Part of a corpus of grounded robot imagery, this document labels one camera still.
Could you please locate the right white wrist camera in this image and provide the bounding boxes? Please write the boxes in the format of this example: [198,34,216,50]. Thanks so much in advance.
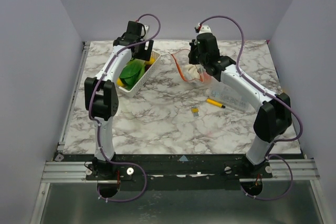
[195,24,212,34]

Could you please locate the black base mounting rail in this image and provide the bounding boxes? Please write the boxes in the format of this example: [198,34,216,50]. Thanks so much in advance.
[86,154,272,191]

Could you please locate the yellow screwdriver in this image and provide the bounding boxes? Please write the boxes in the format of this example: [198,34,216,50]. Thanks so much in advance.
[206,99,226,109]

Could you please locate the orange peach toy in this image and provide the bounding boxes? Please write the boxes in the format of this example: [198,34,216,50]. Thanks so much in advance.
[201,73,212,83]

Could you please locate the green bok choy toy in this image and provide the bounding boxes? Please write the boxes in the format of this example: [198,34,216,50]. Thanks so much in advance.
[119,59,145,89]

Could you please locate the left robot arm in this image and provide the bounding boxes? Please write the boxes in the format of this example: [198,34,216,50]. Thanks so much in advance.
[84,21,153,179]

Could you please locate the clear zip bag orange zipper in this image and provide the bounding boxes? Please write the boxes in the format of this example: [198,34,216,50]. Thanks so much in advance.
[170,49,212,87]

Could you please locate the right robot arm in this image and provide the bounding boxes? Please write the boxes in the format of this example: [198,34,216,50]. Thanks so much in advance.
[188,32,292,178]

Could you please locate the white mushroom toy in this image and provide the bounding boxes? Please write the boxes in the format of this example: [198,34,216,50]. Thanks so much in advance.
[184,64,200,80]

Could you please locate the small yellow electronic component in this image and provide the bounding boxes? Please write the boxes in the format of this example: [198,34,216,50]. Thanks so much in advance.
[191,106,199,116]

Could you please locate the clear plastic parts box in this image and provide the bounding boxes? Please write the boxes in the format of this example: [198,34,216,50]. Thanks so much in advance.
[207,82,250,112]

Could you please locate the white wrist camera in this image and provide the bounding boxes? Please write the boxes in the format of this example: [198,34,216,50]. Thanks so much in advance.
[195,24,212,34]
[141,25,150,40]

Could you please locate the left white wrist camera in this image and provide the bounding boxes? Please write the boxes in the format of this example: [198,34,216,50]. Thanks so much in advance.
[141,25,150,40]

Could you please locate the yellow lemon toy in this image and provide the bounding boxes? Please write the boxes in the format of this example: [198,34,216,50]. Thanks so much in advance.
[145,57,155,65]

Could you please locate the white perforated plastic basket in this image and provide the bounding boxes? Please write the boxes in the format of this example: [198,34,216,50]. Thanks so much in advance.
[118,50,161,98]

